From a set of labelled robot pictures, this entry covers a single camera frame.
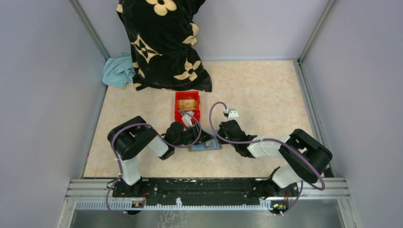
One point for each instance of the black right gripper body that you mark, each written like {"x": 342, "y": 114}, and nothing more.
{"x": 223, "y": 142}

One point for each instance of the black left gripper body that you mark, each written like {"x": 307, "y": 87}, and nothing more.
{"x": 190, "y": 135}

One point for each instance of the grey card holder wallet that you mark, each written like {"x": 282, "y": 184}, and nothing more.
{"x": 208, "y": 146}

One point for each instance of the red plastic bin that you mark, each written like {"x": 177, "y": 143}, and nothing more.
{"x": 186, "y": 95}

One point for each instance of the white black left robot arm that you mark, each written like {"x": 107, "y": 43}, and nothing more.
{"x": 132, "y": 137}

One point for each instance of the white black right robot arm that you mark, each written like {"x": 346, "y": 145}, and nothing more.
{"x": 306, "y": 157}

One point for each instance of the gold credit cards stack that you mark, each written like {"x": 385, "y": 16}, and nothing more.
{"x": 187, "y": 104}

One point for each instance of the light blue cloth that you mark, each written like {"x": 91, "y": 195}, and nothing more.
{"x": 118, "y": 71}

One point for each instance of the black floral blanket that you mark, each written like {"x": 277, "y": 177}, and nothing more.
{"x": 162, "y": 36}

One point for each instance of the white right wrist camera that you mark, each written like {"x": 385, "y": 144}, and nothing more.
{"x": 231, "y": 114}

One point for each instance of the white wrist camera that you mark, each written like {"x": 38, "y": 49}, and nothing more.
{"x": 231, "y": 114}
{"x": 187, "y": 118}

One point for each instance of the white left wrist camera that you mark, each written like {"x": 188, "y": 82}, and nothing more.
{"x": 187, "y": 118}

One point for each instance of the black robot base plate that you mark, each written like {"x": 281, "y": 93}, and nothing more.
{"x": 204, "y": 191}

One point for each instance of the grey slotted cable duct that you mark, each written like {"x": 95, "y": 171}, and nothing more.
{"x": 125, "y": 204}

